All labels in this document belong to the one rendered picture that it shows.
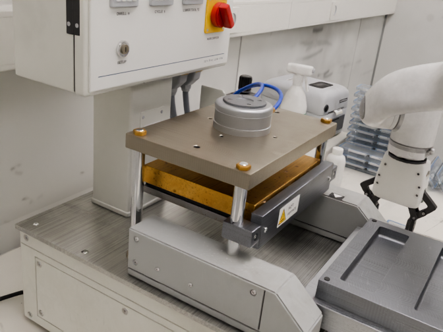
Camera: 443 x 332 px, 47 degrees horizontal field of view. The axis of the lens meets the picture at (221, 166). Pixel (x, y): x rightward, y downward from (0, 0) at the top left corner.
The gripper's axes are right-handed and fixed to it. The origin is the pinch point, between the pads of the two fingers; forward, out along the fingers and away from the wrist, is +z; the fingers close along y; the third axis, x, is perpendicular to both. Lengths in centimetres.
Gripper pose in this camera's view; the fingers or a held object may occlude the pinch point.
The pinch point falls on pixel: (390, 221)
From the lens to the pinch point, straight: 116.8
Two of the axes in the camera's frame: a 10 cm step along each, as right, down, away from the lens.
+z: -1.0, 9.2, 3.8
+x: -5.8, 2.6, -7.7
